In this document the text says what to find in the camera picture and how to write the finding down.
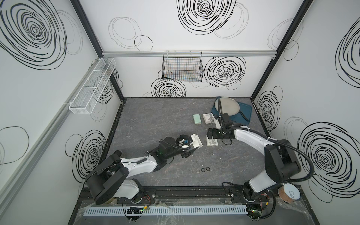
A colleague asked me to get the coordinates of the white gift box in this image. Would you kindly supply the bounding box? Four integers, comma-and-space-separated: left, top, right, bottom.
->
191, 134, 203, 149

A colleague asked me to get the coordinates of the mint green jewelry box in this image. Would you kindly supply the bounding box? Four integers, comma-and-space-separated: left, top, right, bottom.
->
193, 114, 202, 125

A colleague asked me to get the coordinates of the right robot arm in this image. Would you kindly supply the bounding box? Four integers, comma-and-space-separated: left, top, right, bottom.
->
207, 113, 315, 202

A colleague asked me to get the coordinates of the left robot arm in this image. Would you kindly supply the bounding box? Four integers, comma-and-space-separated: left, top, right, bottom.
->
85, 134, 203, 205

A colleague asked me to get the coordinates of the grey round pan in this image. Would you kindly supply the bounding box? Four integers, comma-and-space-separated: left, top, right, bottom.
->
214, 97, 250, 122

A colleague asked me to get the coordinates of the brown tape roll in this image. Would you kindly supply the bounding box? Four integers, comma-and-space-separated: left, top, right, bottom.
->
278, 183, 301, 203

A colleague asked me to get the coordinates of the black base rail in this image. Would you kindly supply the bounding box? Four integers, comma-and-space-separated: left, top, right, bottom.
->
81, 185, 271, 204

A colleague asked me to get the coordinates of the black wire basket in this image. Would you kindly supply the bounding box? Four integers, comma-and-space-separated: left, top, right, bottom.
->
161, 51, 204, 82

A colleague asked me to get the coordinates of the white slotted cable duct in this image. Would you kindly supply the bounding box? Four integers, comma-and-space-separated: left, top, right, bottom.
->
83, 205, 248, 217

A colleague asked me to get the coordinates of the white wire shelf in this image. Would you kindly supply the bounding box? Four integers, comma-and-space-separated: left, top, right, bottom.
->
69, 58, 116, 115

